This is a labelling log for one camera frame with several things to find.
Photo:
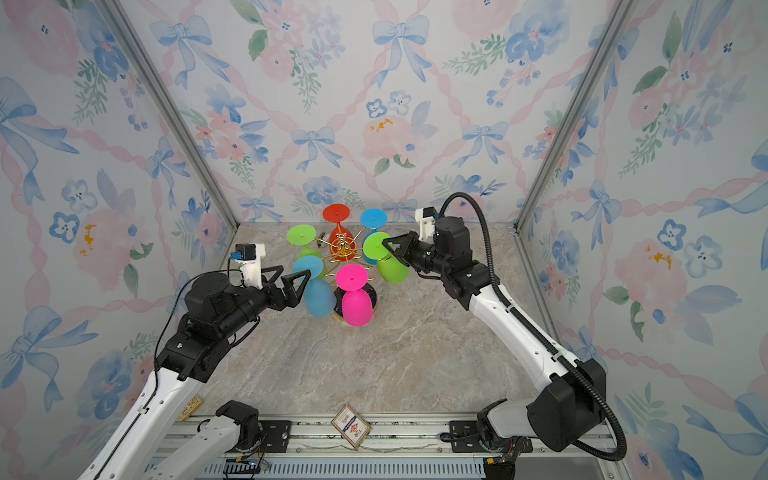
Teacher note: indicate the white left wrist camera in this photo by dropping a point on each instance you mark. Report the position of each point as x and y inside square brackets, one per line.
[248, 257]

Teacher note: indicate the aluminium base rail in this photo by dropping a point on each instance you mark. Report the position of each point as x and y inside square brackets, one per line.
[422, 446]

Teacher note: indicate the red wine glass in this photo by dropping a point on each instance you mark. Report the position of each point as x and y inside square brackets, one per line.
[336, 214]

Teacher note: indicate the right corner aluminium post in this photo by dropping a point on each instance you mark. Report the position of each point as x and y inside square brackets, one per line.
[614, 29]

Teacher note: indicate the yellow label tag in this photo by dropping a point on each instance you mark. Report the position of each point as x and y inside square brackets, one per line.
[190, 408]

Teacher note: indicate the gold wire glass rack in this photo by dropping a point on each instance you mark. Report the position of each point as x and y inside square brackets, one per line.
[339, 249]

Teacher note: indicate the light blue front wine glass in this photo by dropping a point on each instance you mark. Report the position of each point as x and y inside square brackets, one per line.
[318, 296]

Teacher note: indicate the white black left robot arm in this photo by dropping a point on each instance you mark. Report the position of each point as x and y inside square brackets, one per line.
[217, 310]

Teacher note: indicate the blue back wine glass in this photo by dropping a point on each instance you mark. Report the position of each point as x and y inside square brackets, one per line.
[373, 219]

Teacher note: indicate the diamond printed card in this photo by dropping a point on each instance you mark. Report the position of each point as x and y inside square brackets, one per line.
[351, 426]

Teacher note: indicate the magenta wine glass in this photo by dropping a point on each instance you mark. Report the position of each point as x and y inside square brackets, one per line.
[357, 307]

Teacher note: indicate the corner aluminium post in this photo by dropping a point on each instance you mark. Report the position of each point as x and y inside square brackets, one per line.
[614, 29]
[118, 20]

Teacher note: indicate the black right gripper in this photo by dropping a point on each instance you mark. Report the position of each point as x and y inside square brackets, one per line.
[410, 244]

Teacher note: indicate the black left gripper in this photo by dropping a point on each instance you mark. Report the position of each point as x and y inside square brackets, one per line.
[290, 298]

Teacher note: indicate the lime green wine glass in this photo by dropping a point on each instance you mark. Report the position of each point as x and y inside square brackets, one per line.
[389, 267]
[303, 240]

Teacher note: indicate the lime green back wine glass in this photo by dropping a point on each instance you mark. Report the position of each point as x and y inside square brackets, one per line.
[303, 240]

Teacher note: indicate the left corner aluminium post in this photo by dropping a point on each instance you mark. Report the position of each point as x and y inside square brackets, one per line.
[118, 20]

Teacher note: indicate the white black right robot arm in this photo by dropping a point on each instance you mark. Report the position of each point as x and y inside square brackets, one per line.
[570, 399]

